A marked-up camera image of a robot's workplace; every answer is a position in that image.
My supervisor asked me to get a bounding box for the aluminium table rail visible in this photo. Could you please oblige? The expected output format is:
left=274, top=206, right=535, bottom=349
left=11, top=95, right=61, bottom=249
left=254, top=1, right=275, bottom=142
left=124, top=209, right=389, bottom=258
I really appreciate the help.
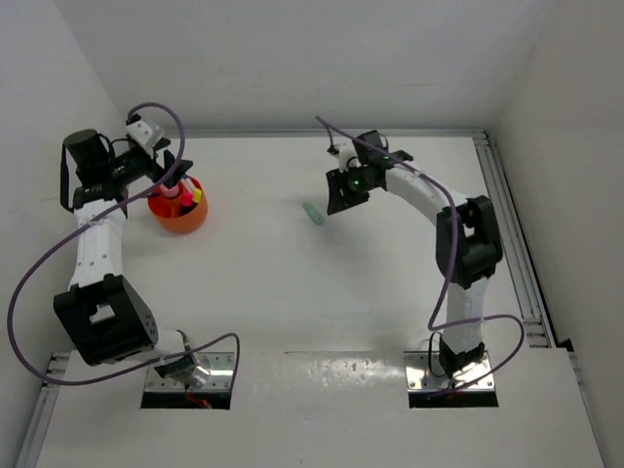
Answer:
left=15, top=352, right=69, bottom=468
left=473, top=132, right=557, bottom=348

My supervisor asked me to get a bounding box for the right aluminium table rail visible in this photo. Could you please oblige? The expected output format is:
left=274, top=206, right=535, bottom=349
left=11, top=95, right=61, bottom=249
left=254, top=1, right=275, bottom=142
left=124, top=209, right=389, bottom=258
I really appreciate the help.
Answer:
left=473, top=132, right=557, bottom=348

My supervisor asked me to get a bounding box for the black pink highlighter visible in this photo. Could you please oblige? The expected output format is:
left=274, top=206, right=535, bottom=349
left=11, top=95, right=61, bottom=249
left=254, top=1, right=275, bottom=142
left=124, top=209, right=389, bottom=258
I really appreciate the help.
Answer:
left=179, top=192, right=194, bottom=216

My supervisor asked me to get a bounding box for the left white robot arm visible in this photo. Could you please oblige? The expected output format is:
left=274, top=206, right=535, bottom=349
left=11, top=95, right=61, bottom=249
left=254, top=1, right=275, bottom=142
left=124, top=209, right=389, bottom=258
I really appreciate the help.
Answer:
left=53, top=121, right=210, bottom=388

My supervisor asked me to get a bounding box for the orange round organizer container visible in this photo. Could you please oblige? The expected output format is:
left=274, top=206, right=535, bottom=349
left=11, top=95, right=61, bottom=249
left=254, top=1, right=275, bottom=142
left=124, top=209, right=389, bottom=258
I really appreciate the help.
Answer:
left=147, top=175, right=209, bottom=234

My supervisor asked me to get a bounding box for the left aluminium table rail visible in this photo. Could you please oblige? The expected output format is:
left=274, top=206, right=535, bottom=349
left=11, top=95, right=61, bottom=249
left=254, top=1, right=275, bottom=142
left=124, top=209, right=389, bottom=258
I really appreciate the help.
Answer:
left=15, top=352, right=69, bottom=468

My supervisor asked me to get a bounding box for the pale green highlighter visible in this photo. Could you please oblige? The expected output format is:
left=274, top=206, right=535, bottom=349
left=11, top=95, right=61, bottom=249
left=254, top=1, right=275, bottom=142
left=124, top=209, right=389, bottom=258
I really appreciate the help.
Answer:
left=302, top=203, right=325, bottom=226

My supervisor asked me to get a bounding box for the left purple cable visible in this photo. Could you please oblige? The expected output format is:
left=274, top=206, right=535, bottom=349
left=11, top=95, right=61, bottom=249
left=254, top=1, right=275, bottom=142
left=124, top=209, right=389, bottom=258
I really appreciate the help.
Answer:
left=6, top=101, right=241, bottom=387

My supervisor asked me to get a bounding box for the white pen blue cap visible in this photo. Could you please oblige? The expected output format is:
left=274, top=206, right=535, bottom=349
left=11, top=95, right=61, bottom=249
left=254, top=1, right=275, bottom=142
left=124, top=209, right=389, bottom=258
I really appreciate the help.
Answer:
left=183, top=177, right=194, bottom=194

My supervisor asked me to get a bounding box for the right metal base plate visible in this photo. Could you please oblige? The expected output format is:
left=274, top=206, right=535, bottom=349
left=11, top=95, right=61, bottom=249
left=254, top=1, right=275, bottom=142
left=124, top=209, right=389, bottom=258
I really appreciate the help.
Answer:
left=404, top=351, right=495, bottom=393

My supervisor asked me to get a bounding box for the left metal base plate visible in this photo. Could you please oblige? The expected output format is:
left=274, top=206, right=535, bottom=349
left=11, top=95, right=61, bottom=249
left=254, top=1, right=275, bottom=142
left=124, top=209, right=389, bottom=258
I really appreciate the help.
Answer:
left=144, top=352, right=235, bottom=393

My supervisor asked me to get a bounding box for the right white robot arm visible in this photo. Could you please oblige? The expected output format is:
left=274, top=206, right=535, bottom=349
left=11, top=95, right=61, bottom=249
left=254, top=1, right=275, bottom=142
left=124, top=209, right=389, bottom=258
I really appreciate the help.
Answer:
left=326, top=131, right=503, bottom=377

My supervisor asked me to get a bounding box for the metal base plate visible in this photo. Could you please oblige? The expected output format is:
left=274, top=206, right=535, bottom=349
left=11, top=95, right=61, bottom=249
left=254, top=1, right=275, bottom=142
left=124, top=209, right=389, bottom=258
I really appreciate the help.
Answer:
left=404, top=351, right=495, bottom=393
left=144, top=352, right=235, bottom=393

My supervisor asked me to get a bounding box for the pink glue stick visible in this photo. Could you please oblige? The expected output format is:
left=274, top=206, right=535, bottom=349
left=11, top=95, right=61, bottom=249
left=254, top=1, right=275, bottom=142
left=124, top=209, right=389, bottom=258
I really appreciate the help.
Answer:
left=160, top=184, right=179, bottom=199

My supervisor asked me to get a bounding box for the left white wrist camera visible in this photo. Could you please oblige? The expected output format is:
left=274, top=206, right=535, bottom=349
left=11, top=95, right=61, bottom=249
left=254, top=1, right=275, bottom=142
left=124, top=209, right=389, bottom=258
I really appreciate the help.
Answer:
left=126, top=114, right=171, bottom=155

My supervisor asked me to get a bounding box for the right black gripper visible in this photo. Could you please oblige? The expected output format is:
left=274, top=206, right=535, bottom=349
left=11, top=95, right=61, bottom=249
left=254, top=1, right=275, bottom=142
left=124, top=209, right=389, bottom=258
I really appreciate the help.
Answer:
left=328, top=164, right=378, bottom=215

